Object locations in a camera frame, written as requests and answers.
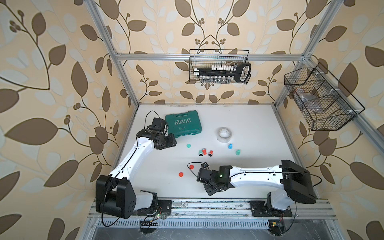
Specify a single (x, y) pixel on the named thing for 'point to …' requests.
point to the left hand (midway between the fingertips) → (170, 140)
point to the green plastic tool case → (183, 124)
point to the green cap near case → (188, 145)
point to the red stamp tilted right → (210, 153)
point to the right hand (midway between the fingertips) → (209, 187)
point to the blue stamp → (230, 146)
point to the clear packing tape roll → (224, 134)
